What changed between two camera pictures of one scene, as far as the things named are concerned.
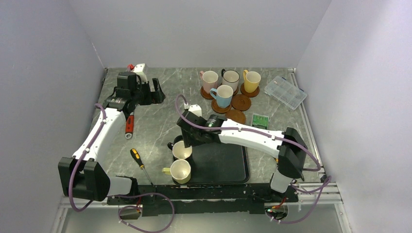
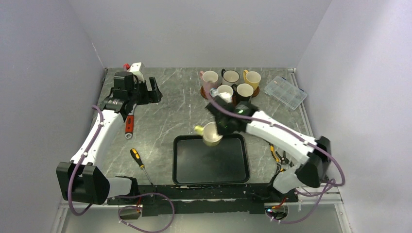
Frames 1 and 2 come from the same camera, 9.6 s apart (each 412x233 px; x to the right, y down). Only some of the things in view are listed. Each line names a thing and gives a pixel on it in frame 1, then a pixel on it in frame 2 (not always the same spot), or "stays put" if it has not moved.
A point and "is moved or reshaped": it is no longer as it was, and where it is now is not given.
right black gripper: [188, 141] to [222, 131]
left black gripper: [157, 96] stays put
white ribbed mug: [231, 78] stays put
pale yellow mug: [180, 171] is moved or reshaped
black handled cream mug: [179, 152] to [242, 92]
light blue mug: [224, 94] stays put
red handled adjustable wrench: [129, 126] stays put
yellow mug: [251, 80] stays put
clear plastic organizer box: [284, 91] stays put
